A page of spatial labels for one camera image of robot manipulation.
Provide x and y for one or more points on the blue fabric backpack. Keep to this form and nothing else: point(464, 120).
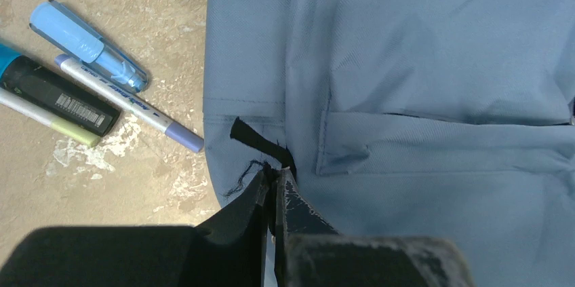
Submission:
point(447, 118)

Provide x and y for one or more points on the white purple-capped marker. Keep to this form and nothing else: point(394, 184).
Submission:
point(130, 103)

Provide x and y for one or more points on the light blue capped highlighter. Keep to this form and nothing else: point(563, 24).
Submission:
point(65, 30)

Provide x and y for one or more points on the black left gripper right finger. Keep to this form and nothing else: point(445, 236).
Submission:
point(310, 252)

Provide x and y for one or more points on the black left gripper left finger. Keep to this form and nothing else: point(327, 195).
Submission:
point(225, 250)

